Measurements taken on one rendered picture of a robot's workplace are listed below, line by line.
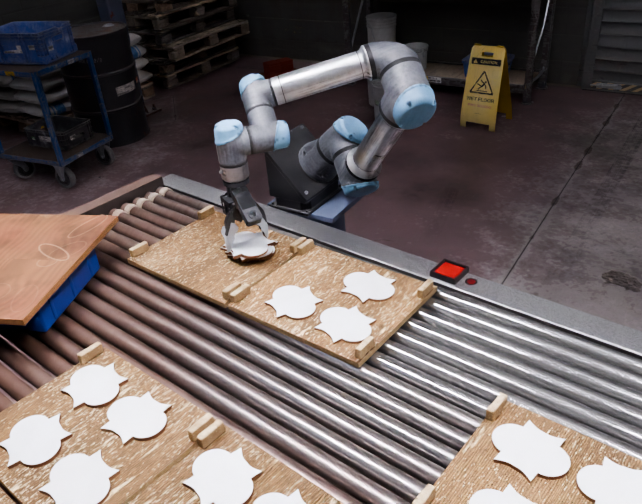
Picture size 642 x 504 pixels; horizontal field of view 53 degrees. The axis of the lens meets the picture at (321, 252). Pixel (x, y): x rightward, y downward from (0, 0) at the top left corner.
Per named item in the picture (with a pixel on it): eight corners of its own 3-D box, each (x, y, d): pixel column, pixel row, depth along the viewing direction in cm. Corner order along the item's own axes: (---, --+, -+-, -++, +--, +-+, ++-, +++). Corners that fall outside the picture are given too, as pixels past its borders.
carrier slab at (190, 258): (214, 214, 211) (214, 210, 210) (310, 248, 188) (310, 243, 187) (128, 263, 188) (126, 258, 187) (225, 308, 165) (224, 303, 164)
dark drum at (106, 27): (117, 119, 586) (92, 19, 540) (165, 128, 557) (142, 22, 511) (65, 143, 544) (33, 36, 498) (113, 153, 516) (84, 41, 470)
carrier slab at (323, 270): (312, 248, 187) (312, 243, 187) (437, 291, 165) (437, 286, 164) (228, 309, 165) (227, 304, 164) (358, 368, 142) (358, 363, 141)
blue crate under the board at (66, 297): (8, 264, 193) (-3, 235, 187) (103, 267, 187) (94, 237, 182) (-60, 328, 167) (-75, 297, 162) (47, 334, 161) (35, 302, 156)
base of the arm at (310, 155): (317, 139, 228) (333, 124, 221) (341, 174, 227) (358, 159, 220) (290, 152, 217) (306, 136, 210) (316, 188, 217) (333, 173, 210)
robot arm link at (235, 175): (252, 163, 169) (224, 172, 166) (254, 179, 172) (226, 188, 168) (240, 155, 175) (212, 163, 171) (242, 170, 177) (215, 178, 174)
